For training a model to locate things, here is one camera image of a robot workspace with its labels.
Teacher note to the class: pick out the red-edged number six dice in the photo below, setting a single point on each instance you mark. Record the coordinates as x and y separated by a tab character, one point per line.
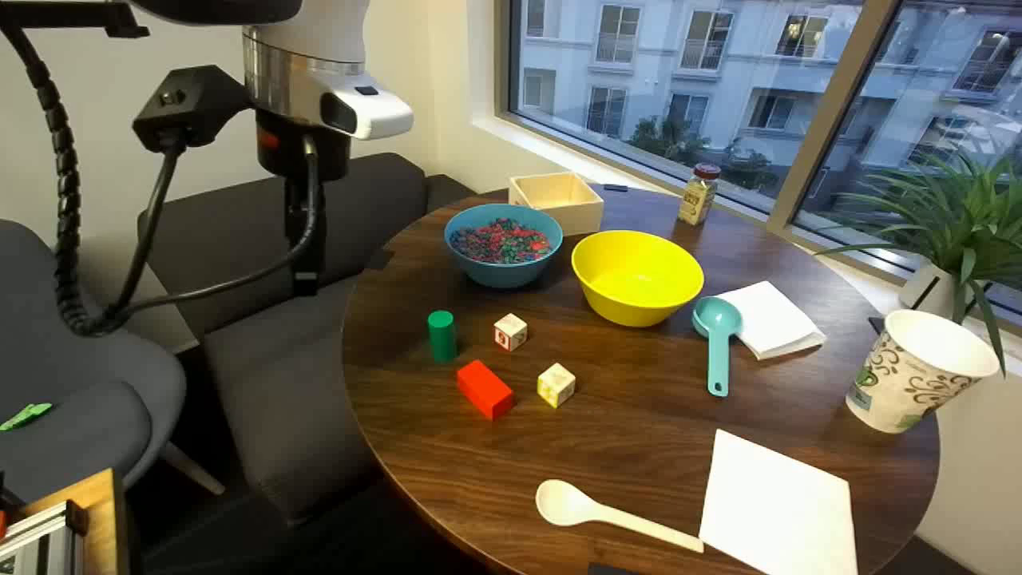
510	333

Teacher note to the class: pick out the small spice jar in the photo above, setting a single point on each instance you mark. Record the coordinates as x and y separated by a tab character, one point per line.
697	194

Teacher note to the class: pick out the white plastic spoon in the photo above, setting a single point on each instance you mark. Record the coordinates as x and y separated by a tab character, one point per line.
565	505

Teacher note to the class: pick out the wooden equipment cart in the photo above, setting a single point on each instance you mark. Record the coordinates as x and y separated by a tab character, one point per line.
69	531

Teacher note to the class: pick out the yellow-edged wooden dice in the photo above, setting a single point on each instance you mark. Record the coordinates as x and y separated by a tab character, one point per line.
555	383

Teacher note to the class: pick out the green cylinder block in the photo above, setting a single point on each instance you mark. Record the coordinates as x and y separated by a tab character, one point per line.
442	333

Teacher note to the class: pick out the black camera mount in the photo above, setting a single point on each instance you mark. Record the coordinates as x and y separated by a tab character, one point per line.
190	105

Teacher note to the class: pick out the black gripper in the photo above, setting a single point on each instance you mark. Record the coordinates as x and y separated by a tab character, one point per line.
308	161

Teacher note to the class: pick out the blue bowl of beads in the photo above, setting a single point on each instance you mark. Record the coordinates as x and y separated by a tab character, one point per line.
503	245

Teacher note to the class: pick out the grey chair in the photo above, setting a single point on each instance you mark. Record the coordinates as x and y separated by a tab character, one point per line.
111	400

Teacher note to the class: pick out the yellow plastic bowl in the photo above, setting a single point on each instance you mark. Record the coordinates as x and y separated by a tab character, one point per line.
637	278

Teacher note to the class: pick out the potted green plant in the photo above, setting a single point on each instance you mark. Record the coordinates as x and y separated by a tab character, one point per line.
959	213

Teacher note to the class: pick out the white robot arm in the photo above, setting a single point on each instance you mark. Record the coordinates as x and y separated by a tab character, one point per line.
309	94

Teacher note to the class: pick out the orange plush block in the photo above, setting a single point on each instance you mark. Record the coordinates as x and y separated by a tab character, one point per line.
483	392

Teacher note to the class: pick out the white wooden box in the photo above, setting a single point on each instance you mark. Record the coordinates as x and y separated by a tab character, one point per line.
564	197

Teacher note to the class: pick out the teal measuring scoop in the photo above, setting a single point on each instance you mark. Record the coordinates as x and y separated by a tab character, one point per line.
715	319

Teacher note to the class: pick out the folded white napkin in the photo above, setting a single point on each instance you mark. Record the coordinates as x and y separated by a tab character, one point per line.
769	322

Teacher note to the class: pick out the flat white napkin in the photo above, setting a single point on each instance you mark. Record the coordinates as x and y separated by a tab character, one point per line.
776	513

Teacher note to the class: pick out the patterned paper cup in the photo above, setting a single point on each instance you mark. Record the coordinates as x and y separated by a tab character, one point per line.
917	366

